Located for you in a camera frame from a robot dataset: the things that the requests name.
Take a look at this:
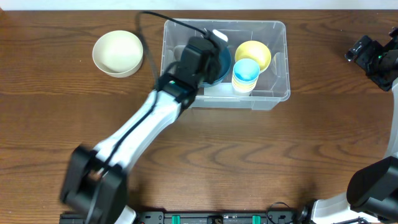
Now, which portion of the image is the yellow cup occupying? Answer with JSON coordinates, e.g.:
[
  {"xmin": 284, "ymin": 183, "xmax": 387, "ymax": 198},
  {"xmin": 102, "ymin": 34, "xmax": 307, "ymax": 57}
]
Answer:
[
  {"xmin": 232, "ymin": 82, "xmax": 256, "ymax": 89},
  {"xmin": 232, "ymin": 76, "xmax": 258, "ymax": 89}
]

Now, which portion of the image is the dark blue bowl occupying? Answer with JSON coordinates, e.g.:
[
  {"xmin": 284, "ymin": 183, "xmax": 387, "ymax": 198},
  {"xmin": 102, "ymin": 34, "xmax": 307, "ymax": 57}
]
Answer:
[{"xmin": 201, "ymin": 48, "xmax": 232, "ymax": 88}]

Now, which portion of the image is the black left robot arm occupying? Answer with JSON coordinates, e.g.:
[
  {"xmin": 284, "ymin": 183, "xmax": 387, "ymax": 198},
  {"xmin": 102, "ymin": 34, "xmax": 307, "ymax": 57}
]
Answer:
[{"xmin": 60, "ymin": 34, "xmax": 228, "ymax": 223}]

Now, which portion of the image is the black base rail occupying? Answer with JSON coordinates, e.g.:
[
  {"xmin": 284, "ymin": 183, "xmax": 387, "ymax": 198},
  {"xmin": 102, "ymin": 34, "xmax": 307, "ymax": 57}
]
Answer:
[{"xmin": 58, "ymin": 210, "xmax": 312, "ymax": 224}]

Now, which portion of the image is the light blue plastic cup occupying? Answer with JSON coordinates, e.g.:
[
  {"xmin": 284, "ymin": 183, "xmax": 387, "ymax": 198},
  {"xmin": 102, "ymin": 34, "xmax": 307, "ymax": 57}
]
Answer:
[{"xmin": 233, "ymin": 58, "xmax": 260, "ymax": 81}]

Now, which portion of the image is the cream white plastic cup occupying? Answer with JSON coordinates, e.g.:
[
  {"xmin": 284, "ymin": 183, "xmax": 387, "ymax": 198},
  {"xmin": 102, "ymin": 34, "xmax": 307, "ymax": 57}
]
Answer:
[{"xmin": 233, "ymin": 86, "xmax": 254, "ymax": 96}]

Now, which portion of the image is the clear plastic storage container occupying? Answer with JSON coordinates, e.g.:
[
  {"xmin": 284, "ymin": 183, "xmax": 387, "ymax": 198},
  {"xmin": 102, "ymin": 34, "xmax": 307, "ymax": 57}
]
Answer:
[{"xmin": 161, "ymin": 19, "xmax": 290, "ymax": 110}]

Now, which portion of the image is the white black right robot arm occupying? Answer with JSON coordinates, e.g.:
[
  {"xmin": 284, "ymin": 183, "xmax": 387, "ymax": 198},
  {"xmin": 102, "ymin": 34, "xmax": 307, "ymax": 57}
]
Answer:
[{"xmin": 297, "ymin": 31, "xmax": 397, "ymax": 223}]

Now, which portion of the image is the cream large bowl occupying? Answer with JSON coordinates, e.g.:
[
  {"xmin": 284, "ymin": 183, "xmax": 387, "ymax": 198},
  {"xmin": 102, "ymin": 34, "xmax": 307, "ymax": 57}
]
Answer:
[{"xmin": 92, "ymin": 30, "xmax": 144, "ymax": 78}]

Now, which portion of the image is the yellow small bowl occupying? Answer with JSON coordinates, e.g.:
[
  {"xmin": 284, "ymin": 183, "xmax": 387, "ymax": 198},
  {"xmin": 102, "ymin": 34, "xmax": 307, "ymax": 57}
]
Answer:
[{"xmin": 234, "ymin": 40, "xmax": 272, "ymax": 73}]

